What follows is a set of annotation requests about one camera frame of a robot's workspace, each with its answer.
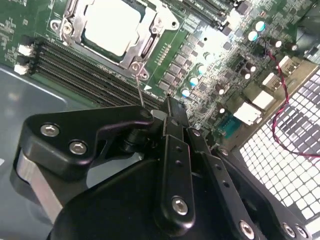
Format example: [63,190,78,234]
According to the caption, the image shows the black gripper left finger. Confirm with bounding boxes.
[9,96,197,237]

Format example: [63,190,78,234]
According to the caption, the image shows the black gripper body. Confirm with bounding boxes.
[46,158,242,240]

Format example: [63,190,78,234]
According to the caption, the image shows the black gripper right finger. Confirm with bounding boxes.
[174,103,315,240]

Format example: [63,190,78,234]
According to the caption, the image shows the metal socket cover frame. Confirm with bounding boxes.
[61,0,166,71]

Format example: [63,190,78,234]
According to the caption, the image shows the CPU with silver lid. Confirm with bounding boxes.
[81,0,144,58]

